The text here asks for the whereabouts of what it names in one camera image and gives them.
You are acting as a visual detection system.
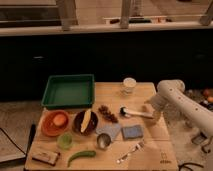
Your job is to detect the orange fruit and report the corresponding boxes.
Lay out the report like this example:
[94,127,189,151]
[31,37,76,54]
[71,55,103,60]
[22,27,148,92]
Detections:
[53,114,67,127]

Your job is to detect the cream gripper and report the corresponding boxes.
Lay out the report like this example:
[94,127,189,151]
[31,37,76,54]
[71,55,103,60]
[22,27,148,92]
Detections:
[142,104,161,125]

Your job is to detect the green plastic tray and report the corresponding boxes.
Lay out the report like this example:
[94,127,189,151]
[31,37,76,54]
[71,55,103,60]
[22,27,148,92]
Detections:
[42,74,95,109]

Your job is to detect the small green cup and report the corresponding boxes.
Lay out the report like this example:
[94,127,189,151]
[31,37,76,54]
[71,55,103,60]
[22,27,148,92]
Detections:
[57,132,72,150]

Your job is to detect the clear plastic cup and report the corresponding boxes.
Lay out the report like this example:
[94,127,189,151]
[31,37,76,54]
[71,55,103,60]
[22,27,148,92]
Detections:
[123,77,137,94]

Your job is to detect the yellow banana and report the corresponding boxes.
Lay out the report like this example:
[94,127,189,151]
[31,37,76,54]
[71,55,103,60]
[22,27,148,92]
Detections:
[80,109,91,133]

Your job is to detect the brown grape bunch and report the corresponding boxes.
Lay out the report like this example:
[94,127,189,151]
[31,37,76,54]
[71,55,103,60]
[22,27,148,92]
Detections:
[98,105,118,123]

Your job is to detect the green chili pepper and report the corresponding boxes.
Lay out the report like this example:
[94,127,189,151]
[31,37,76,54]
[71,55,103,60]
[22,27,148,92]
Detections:
[67,150,96,167]

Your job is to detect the light blue cloth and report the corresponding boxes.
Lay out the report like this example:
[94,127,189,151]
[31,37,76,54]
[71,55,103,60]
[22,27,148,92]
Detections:
[96,123,121,142]

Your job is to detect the white handled dish brush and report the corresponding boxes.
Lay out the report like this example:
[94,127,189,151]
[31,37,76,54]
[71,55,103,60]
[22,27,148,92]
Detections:
[120,107,153,119]

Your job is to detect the black cable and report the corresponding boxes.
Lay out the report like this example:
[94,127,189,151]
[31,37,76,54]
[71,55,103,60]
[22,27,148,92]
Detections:
[178,161,213,171]

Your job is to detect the orange bowl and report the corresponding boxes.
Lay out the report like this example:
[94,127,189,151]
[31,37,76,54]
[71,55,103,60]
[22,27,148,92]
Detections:
[41,110,69,137]

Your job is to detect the small metal cup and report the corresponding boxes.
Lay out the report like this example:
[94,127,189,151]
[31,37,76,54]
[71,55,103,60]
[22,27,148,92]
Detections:
[97,133,111,149]

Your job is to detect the brown wooden block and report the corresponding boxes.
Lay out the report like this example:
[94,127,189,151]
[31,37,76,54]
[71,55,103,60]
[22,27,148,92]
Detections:
[32,149,60,166]

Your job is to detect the silver fork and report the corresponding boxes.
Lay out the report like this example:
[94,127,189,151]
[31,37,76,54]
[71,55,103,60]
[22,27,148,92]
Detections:
[116,141,145,164]

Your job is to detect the blue sponge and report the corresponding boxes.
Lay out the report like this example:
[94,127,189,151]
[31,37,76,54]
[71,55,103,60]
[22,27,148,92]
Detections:
[122,125,143,140]

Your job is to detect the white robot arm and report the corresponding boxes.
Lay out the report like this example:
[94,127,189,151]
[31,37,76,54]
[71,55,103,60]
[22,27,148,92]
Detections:
[148,80,213,137]

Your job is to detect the dark brown bowl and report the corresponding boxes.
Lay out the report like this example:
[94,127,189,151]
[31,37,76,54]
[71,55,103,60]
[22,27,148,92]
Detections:
[73,111,98,136]

